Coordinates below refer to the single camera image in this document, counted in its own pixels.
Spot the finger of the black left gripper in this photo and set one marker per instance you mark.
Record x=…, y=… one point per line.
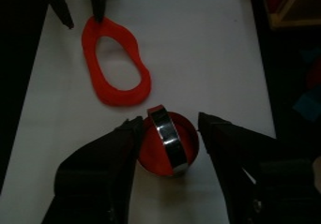
x=97, y=1
x=58, y=6

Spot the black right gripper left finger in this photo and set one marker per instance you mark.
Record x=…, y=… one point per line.
x=90, y=187

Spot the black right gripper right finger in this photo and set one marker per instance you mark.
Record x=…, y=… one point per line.
x=238, y=152

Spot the wooden drawer box red front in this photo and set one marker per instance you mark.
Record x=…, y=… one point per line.
x=291, y=23

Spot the white cutting board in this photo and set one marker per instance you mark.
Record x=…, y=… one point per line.
x=200, y=46

